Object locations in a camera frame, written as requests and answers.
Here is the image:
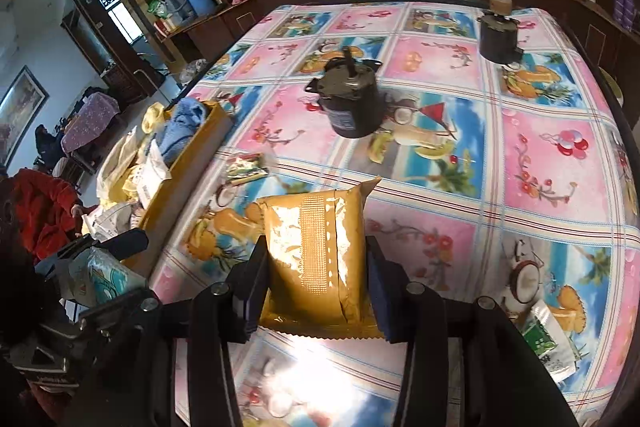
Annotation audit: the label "green white medicine sachet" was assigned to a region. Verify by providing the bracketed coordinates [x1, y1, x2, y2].
[521, 300, 579, 384]

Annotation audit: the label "yellow snack packet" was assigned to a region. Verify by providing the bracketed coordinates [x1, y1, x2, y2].
[256, 178, 383, 339]

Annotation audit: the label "yellow fluffy towel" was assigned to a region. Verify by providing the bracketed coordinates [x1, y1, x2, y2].
[96, 102, 165, 208]

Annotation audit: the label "large blue towel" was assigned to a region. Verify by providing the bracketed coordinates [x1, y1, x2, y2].
[155, 98, 209, 167]

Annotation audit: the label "teal cartoon tissue pack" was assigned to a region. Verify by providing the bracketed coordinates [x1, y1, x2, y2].
[60, 247, 148, 308]

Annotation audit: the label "white lemon print tissue pack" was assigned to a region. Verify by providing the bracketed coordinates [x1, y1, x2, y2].
[81, 202, 132, 242]

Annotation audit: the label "silver medicine sachet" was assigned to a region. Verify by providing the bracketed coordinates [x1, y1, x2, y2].
[136, 139, 171, 209]

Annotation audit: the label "person in red jacket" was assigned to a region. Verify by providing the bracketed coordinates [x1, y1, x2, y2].
[1, 168, 96, 262]

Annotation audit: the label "colourful printed tablecloth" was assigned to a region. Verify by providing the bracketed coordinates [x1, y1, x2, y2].
[151, 2, 639, 426]

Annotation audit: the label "pack of coloured crayons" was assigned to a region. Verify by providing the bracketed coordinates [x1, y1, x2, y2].
[224, 153, 269, 186]

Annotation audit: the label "black motor with shaft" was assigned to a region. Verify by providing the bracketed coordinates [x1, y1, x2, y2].
[305, 46, 386, 139]

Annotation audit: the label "black motor with tape roll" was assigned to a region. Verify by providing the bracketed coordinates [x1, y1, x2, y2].
[478, 0, 523, 65]

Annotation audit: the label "purple bottles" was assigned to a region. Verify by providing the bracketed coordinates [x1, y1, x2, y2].
[613, 0, 637, 31]

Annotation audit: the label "framed wall painting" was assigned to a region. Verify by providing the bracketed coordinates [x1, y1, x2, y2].
[0, 66, 49, 167]

